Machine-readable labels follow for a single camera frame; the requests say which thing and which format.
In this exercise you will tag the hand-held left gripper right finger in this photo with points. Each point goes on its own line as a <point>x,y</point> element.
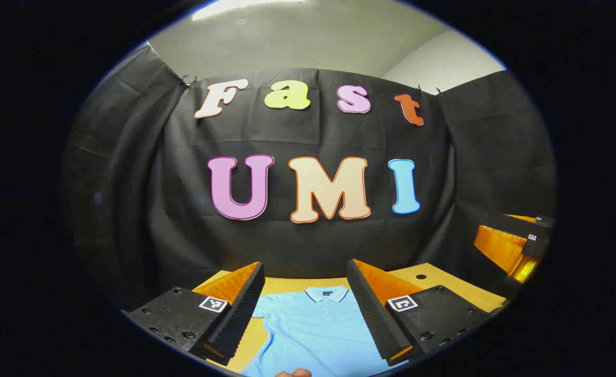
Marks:
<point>371,309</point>

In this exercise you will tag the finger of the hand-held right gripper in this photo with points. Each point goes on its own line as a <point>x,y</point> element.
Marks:
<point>517,228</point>
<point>543,221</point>

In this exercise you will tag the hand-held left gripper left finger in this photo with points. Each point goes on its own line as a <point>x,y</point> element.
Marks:
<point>242,309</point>

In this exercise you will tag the light blue T-shirt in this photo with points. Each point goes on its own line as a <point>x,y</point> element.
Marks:
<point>313,335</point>

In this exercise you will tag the black backdrop cloth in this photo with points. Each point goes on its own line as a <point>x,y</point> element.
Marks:
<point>182,209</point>

